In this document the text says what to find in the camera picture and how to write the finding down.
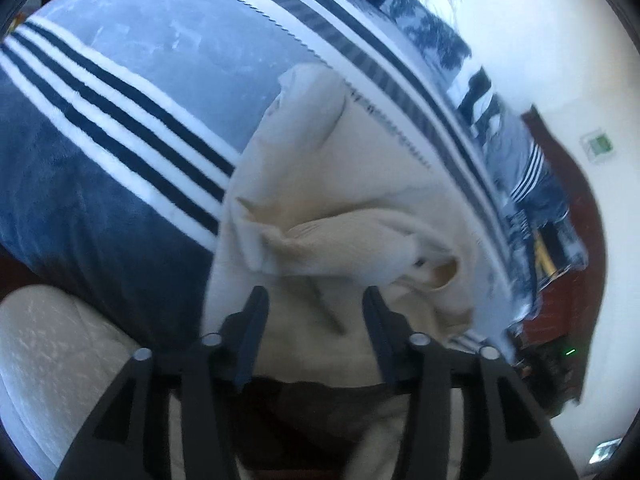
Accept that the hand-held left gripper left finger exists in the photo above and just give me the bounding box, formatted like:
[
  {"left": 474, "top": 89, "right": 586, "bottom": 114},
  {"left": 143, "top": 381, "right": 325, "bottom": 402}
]
[{"left": 52, "top": 286, "right": 270, "bottom": 480}]

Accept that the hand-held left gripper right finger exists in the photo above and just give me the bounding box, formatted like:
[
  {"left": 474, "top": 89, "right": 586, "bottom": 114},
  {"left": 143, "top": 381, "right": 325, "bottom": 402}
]
[{"left": 362, "top": 286, "right": 581, "bottom": 480}]

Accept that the white knit sweater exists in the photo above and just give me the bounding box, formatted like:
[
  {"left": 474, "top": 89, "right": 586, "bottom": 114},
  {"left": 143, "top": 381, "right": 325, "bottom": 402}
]
[{"left": 200, "top": 62, "right": 482, "bottom": 387}]

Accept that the patterned pillow with yellow stripe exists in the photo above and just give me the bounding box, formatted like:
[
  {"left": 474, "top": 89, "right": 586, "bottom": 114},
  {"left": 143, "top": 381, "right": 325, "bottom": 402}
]
[{"left": 505, "top": 205, "right": 587, "bottom": 313}]

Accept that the blue striped bed blanket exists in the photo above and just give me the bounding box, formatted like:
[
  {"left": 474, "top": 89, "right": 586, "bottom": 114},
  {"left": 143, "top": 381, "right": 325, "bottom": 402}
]
[{"left": 0, "top": 0, "right": 591, "bottom": 361}]

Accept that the dark wooden headboard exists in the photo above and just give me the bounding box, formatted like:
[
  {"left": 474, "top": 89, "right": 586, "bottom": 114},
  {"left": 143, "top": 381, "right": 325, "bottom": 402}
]
[{"left": 517, "top": 104, "right": 608, "bottom": 411}]

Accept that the grey striped pillow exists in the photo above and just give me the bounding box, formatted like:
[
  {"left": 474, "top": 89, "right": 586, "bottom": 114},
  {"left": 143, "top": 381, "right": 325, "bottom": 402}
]
[{"left": 509, "top": 141, "right": 552, "bottom": 202}]

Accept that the rolled patterned blue quilt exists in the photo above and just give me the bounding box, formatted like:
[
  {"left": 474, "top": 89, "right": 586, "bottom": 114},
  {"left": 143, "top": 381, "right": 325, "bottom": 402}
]
[{"left": 345, "top": 0, "right": 472, "bottom": 72}]

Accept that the wall thermostat panel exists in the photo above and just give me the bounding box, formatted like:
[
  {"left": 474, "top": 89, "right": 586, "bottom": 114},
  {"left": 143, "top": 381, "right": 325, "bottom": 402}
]
[{"left": 580, "top": 130, "right": 617, "bottom": 164}]

